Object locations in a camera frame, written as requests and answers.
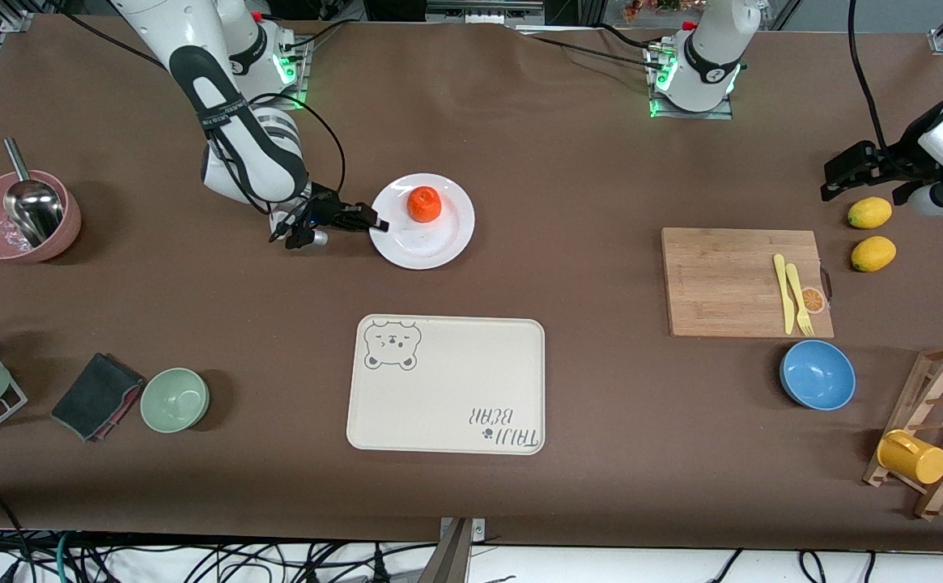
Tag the white round plate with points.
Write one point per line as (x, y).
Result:
(426, 243)

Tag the blue bowl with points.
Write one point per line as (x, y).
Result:
(817, 375)

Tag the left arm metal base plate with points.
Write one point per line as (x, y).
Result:
(722, 113)

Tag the yellow cup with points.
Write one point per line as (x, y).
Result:
(912, 457)

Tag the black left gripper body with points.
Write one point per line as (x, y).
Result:
(902, 159)

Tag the wooden cutting board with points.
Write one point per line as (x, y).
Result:
(706, 275)

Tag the yellow plastic fork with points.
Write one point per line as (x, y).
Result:
(796, 291)

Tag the orange slice disc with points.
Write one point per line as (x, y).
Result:
(817, 302)

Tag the metal scoop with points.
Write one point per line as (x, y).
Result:
(34, 210)

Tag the light green bowl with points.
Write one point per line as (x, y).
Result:
(175, 400)

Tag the dark grey folded cloth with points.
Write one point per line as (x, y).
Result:
(95, 393)

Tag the beige bear print tray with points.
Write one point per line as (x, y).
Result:
(447, 389)

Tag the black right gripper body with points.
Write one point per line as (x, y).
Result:
(326, 207)

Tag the yellow lemon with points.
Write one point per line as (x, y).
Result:
(869, 213)
(873, 253)

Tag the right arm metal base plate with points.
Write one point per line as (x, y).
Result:
(297, 97)

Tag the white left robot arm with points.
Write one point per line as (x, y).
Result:
(710, 48)

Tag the yellow plastic knife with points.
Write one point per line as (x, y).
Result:
(784, 291)

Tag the metal table edge bracket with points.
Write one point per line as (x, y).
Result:
(461, 534)

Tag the orange fruit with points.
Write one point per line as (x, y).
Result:
(424, 204)

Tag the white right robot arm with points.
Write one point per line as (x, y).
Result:
(196, 40)

